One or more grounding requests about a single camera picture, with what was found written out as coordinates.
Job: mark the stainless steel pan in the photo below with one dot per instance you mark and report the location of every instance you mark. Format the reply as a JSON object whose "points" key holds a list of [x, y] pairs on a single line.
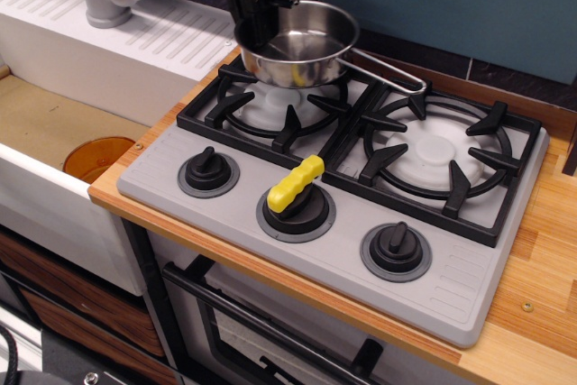
{"points": [[314, 47]]}

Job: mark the black left stove knob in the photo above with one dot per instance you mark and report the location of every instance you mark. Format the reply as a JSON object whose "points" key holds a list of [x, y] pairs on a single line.
{"points": [[208, 174]]}

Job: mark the black stove knob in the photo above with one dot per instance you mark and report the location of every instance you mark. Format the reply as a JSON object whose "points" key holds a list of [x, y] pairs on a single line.
{"points": [[208, 174], [396, 253], [308, 217]]}

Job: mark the grey toy stove top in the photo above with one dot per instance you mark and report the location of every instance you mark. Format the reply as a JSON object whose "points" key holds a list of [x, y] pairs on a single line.
{"points": [[451, 301]]}

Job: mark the black middle stove knob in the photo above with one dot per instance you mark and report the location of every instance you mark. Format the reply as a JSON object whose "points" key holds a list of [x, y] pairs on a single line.
{"points": [[308, 217]]}

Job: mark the black right stove knob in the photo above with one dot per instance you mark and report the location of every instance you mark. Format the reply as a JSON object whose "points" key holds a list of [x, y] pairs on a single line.
{"points": [[396, 253]]}

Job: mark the black left burner grate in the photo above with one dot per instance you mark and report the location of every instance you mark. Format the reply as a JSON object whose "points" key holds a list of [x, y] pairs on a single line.
{"points": [[275, 124]]}

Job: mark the black burner grate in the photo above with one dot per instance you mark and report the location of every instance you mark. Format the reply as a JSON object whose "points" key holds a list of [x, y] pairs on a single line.
{"points": [[275, 124], [461, 166]]}

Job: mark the white toy sink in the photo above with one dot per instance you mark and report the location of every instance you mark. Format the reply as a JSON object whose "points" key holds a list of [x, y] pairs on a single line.
{"points": [[64, 83]]}

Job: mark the black right burner grate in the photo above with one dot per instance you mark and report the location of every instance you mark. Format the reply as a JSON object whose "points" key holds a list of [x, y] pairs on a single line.
{"points": [[461, 166]]}

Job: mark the wooden drawer fronts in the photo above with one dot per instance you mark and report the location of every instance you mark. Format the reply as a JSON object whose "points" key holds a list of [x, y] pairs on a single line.
{"points": [[108, 322]]}

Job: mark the oven door with black handle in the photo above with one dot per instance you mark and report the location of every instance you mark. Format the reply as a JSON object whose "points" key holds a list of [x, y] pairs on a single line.
{"points": [[253, 334]]}

